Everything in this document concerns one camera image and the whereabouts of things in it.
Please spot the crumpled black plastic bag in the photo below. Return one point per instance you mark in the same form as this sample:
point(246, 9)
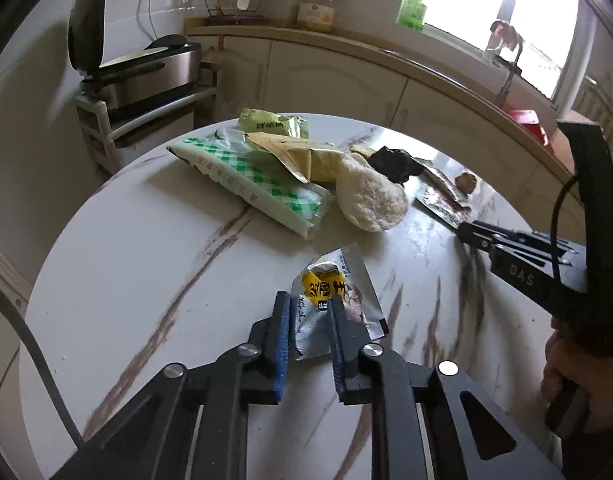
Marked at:
point(397, 165)

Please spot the silver yellow label packet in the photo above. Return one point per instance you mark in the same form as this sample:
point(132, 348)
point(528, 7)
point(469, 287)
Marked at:
point(340, 273)

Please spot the white round rice cake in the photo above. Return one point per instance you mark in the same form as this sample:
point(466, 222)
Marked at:
point(368, 199)

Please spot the glass jar yellow lid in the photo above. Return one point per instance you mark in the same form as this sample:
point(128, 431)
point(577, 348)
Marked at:
point(316, 15)

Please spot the round white marble table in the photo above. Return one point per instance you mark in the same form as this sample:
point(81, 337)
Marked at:
point(163, 265)

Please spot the white shelf cart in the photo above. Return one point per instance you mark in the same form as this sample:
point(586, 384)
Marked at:
point(115, 138)

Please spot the white kitchen base cabinets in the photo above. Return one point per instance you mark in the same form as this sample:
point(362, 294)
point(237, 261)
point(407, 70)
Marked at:
point(290, 70)

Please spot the right hand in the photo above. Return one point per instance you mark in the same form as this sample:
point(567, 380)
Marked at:
point(567, 360)

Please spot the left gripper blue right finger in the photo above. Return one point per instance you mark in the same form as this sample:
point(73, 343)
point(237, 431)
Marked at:
point(427, 422)

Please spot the tan kraft paper bag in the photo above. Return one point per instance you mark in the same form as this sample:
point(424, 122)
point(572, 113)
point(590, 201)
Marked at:
point(306, 160)

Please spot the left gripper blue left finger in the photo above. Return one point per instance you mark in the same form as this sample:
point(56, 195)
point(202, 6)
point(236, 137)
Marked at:
point(192, 423)

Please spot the green checkered white snack bag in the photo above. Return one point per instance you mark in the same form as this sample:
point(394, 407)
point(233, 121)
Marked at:
point(256, 176)

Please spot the metal sink faucet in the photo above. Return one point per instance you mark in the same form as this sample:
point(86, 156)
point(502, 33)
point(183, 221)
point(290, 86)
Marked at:
point(505, 49)

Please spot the green bottle on windowsill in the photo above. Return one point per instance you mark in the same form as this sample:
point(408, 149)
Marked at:
point(412, 14)

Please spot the silver electric griddle appliance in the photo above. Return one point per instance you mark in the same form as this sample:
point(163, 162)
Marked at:
point(169, 63)

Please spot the brown walnut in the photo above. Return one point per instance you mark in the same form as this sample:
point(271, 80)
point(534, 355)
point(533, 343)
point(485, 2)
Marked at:
point(466, 183)

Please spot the light green snack packet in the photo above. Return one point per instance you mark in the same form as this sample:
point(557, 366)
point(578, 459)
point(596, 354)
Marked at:
point(253, 120)

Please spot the red basin in sink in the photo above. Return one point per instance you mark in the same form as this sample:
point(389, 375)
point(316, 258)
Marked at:
point(529, 120)

